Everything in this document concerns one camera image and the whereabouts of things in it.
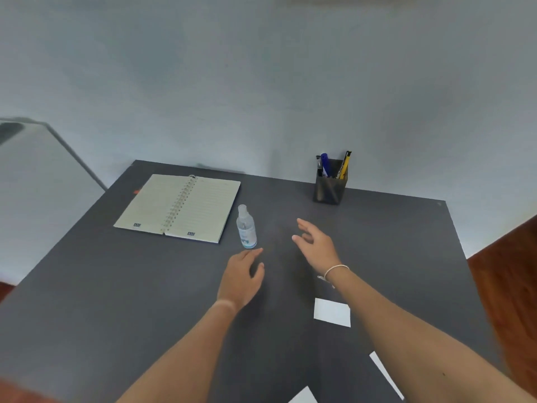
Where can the person's right forearm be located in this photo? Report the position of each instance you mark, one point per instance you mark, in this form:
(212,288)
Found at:
(402,339)

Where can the person's left forearm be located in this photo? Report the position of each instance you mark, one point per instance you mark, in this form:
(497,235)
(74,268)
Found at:
(184,352)

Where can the black square pen holder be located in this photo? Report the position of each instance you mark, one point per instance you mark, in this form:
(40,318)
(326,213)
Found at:
(329,190)

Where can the person's right thumb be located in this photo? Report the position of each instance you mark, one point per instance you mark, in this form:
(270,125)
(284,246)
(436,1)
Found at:
(298,240)

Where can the person's left thumb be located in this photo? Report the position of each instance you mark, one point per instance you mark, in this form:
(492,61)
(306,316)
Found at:
(259,273)

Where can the pale wrist band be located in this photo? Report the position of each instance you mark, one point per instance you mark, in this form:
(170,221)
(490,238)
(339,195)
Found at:
(225,305)

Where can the black pen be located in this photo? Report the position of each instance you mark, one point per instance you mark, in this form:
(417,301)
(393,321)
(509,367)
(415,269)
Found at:
(319,165)

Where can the open spiral notebook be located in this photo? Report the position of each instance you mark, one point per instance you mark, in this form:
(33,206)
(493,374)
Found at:
(180,207)

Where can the blue marker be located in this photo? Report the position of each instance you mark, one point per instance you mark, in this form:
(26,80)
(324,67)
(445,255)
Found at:
(324,163)

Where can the white paper card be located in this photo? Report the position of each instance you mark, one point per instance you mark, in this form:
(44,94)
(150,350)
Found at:
(332,312)
(304,396)
(385,373)

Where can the clear spray bottle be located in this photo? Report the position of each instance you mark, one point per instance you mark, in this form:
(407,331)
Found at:
(246,228)

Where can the person's right hand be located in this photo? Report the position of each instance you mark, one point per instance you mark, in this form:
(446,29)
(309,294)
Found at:
(321,249)

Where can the person's left hand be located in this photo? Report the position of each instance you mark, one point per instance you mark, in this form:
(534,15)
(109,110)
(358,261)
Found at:
(237,281)

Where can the yellow utility knife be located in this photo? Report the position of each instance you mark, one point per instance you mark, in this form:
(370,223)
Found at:
(344,164)

